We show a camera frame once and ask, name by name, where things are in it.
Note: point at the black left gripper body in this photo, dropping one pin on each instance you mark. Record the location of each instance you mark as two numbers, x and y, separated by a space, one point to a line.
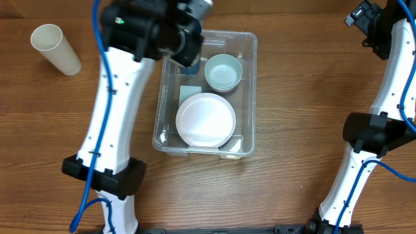
181 53

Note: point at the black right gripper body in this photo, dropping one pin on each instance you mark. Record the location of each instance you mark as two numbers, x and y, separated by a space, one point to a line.
376 28

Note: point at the blue cup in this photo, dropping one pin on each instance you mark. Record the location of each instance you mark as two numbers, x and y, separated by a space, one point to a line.
193 70

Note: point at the grey small bowl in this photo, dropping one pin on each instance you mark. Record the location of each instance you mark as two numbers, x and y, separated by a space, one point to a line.
223 72

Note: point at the clear plastic storage bin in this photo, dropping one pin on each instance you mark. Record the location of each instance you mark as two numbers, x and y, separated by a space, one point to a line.
241 45

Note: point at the pink plate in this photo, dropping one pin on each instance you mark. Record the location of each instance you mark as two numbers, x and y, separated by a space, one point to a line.
205 120

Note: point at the beige cup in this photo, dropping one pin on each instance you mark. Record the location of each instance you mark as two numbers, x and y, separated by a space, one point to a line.
50 41

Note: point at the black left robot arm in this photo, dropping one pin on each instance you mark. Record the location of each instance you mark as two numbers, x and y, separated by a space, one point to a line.
131 37

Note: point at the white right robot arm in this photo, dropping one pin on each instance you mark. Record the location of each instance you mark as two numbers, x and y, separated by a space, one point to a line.
390 124

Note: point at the white label in bin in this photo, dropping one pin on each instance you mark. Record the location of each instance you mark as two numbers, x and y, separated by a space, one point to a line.
187 91

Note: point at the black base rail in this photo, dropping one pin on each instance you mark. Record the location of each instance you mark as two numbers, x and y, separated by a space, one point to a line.
277 229

